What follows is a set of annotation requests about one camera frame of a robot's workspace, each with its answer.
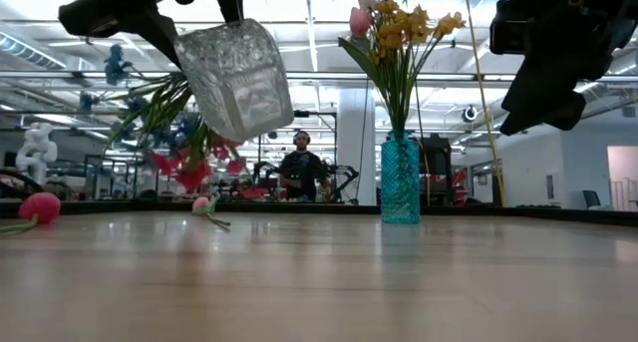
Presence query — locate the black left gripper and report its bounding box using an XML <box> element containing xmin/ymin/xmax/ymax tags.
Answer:
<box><xmin>58</xmin><ymin>0</ymin><xmax>245</xmax><ymax>69</ymax></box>

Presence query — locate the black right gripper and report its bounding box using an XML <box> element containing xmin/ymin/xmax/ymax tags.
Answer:
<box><xmin>500</xmin><ymin>0</ymin><xmax>638</xmax><ymax>136</ymax></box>

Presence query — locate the clear crystal glass vase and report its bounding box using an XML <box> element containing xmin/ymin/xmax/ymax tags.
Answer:
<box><xmin>172</xmin><ymin>17</ymin><xmax>295</xmax><ymax>144</ymax></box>

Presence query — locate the blue artificial flower bunch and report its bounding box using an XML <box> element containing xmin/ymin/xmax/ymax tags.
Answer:
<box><xmin>79</xmin><ymin>42</ymin><xmax>200</xmax><ymax>154</ymax></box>

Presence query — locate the yellow artificial flower bunch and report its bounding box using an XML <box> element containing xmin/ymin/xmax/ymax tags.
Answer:
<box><xmin>368</xmin><ymin>0</ymin><xmax>468</xmax><ymax>134</ymax></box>

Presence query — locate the pink artificial tulip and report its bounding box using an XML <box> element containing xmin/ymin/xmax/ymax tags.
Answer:
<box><xmin>338</xmin><ymin>0</ymin><xmax>383</xmax><ymax>134</ymax></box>
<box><xmin>191</xmin><ymin>195</ymin><xmax>233</xmax><ymax>232</ymax></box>

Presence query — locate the red artificial tulip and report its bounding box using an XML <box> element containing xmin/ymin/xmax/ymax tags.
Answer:
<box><xmin>0</xmin><ymin>191</ymin><xmax>62</xmax><ymax>236</ymax></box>

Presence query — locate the teal glass vase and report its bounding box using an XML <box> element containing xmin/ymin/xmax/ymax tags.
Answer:
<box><xmin>380</xmin><ymin>131</ymin><xmax>422</xmax><ymax>226</ymax></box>

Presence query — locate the dark office chair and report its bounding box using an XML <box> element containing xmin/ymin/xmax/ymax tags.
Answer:
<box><xmin>581</xmin><ymin>189</ymin><xmax>603</xmax><ymax>211</ymax></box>

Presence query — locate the black cabinet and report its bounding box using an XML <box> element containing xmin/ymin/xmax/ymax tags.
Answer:
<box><xmin>420</xmin><ymin>134</ymin><xmax>454</xmax><ymax>207</ymax></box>

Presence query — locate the person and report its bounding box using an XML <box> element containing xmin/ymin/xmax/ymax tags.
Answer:
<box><xmin>277</xmin><ymin>130</ymin><xmax>331</xmax><ymax>203</ymax></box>

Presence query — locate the black metal rack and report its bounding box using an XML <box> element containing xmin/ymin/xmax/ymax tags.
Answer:
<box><xmin>82</xmin><ymin>154</ymin><xmax>146</xmax><ymax>199</ymax></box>

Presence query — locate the yellow hanging cable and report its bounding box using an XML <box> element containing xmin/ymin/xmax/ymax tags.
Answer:
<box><xmin>463</xmin><ymin>0</ymin><xmax>507</xmax><ymax>208</ymax></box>

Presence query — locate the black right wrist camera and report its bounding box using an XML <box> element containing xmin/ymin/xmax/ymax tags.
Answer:
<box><xmin>489</xmin><ymin>0</ymin><xmax>532</xmax><ymax>55</ymax></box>

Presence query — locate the black aluminium table frame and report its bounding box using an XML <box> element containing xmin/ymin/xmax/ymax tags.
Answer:
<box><xmin>0</xmin><ymin>199</ymin><xmax>638</xmax><ymax>228</ymax></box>

